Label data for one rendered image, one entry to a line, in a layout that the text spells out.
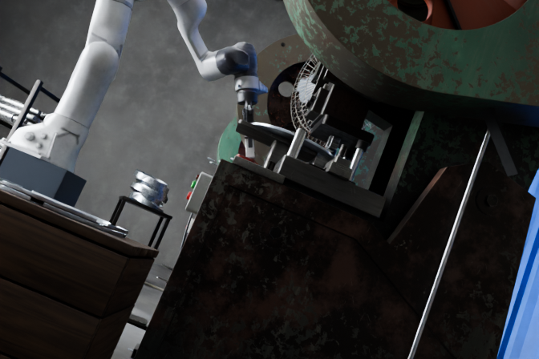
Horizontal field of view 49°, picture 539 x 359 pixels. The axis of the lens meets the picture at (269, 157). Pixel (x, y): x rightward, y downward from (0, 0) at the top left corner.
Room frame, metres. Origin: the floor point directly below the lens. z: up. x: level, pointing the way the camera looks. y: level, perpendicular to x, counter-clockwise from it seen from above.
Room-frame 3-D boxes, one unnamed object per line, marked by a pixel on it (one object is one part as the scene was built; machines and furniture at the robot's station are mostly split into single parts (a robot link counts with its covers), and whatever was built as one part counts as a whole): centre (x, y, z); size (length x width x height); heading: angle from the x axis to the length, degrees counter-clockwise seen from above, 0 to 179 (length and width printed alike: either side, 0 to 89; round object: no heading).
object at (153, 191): (4.75, 0.76, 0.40); 0.45 x 0.40 x 0.79; 15
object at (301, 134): (1.59, -0.06, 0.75); 0.03 x 0.03 x 0.10; 3
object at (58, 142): (1.78, 0.63, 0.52); 0.22 x 0.19 x 0.14; 85
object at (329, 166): (1.61, -0.18, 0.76); 0.17 x 0.06 x 0.10; 3
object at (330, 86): (1.77, -0.13, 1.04); 0.17 x 0.15 x 0.30; 93
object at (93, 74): (1.74, 0.58, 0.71); 0.18 x 0.11 x 0.25; 14
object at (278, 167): (1.78, -0.17, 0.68); 0.45 x 0.30 x 0.06; 3
